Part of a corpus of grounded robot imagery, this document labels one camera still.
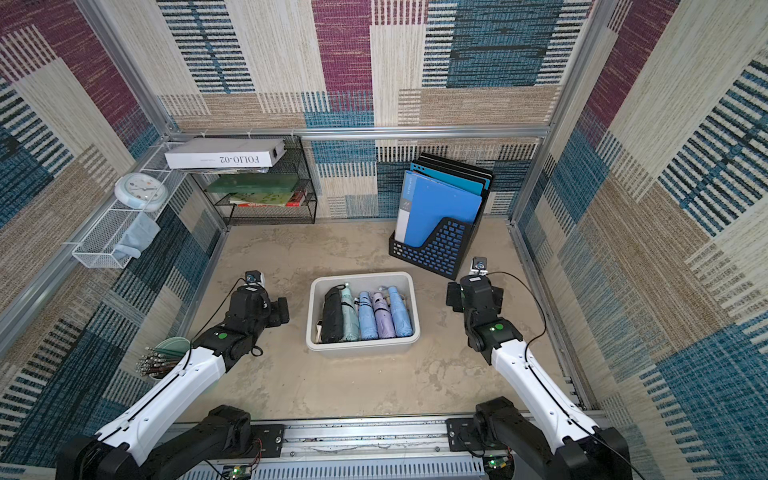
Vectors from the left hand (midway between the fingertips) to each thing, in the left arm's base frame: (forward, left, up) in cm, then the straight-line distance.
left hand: (270, 301), depth 84 cm
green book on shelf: (+36, +10, +13) cm, 39 cm away
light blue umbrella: (-3, -27, -4) cm, 27 cm away
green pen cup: (-17, +20, +3) cm, 26 cm away
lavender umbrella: (-4, -31, -2) cm, 32 cm away
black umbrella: (-7, -18, +2) cm, 20 cm away
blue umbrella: (-8, -36, -1) cm, 37 cm away
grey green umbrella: (-8, -23, -1) cm, 24 cm away
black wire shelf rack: (+36, +2, +8) cm, 37 cm away
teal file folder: (+27, -59, +18) cm, 67 cm away
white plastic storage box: (+9, -27, -4) cm, 29 cm away
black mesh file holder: (+16, -51, +3) cm, 54 cm away
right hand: (+2, -56, +4) cm, 56 cm away
